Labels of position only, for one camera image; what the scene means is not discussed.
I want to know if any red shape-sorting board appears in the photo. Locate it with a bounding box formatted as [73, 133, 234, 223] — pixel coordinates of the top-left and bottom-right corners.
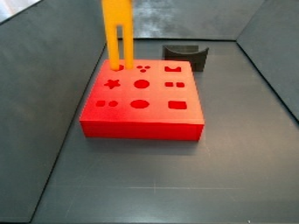
[79, 59, 204, 141]

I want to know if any black curved holder stand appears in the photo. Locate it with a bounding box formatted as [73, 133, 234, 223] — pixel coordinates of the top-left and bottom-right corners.
[163, 45, 210, 72]

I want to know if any yellow two-pronged peg object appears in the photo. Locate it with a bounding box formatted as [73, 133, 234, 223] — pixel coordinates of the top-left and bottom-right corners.
[101, 0, 134, 70]

